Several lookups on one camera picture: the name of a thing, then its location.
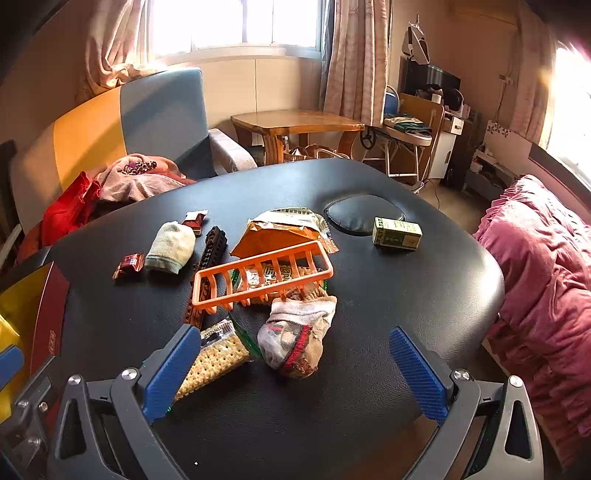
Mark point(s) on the orange snack bag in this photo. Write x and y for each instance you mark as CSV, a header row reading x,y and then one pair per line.
x,y
272,237

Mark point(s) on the gold and red tin container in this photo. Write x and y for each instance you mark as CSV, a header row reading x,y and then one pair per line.
x,y
27,295

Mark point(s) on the patterned white sock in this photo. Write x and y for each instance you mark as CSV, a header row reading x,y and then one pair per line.
x,y
295,332

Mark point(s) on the cracker packet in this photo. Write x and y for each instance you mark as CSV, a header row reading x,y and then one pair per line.
x,y
221,355

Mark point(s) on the dark floral cloth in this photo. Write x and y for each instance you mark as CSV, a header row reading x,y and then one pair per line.
x,y
136,167

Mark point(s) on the dark red candy bar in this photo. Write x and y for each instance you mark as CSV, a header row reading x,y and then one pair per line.
x,y
129,265

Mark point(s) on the grey and orange armchair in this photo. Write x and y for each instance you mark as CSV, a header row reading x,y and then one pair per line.
x,y
157,124

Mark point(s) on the red cloth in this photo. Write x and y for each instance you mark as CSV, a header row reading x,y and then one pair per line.
x,y
64,212

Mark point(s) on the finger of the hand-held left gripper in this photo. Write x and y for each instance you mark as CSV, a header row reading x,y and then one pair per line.
x,y
9,365

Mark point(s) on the pink ruffled bedspread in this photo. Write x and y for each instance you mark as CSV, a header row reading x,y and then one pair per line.
x,y
540,277

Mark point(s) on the pink patterned curtain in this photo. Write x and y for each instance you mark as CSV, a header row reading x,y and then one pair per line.
x,y
115,46
355,60

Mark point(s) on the bright side window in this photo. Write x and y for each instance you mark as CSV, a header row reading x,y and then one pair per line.
x,y
572,101

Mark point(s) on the small green cardboard box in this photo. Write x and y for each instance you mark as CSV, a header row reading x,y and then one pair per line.
x,y
397,234

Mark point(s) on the black hand wheel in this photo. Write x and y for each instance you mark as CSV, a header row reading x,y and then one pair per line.
x,y
367,139

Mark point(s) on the red candy packet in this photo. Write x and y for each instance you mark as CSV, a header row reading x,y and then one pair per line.
x,y
194,221

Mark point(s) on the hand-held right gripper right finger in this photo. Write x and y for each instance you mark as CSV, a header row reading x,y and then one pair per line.
x,y
418,376

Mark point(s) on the black television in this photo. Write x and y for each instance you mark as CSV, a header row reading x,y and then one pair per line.
x,y
429,76

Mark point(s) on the dark brown block strip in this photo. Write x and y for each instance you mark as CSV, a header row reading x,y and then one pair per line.
x,y
213,247

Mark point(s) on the pink side curtain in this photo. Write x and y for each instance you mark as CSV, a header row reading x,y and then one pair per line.
x,y
531,83

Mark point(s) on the white cabinet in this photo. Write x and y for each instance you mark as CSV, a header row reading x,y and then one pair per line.
x,y
441,152

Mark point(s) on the hanging white device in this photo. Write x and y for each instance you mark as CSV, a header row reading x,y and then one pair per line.
x,y
418,44

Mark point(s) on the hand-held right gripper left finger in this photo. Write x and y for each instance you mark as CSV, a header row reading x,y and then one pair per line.
x,y
171,376

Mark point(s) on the green folded cloth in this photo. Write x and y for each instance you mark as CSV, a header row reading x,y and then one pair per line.
x,y
406,122

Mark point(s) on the wooden side table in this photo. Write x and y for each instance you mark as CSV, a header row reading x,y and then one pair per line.
x,y
295,121

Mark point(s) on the white power strip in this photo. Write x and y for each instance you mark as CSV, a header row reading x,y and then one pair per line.
x,y
418,186

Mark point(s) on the black oval cushion plug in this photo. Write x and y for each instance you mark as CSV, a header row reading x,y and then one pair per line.
x,y
351,214

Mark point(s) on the white low shelf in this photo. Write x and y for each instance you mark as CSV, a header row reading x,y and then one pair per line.
x,y
498,147

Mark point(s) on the white folding chair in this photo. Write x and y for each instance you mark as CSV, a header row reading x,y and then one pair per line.
x,y
408,133

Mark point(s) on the pale green sock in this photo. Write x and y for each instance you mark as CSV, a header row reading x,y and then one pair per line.
x,y
171,247

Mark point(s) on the orange plastic rack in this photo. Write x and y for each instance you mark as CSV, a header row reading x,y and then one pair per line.
x,y
201,288

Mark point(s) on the brown wooden board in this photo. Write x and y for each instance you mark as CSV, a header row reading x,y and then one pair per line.
x,y
425,107

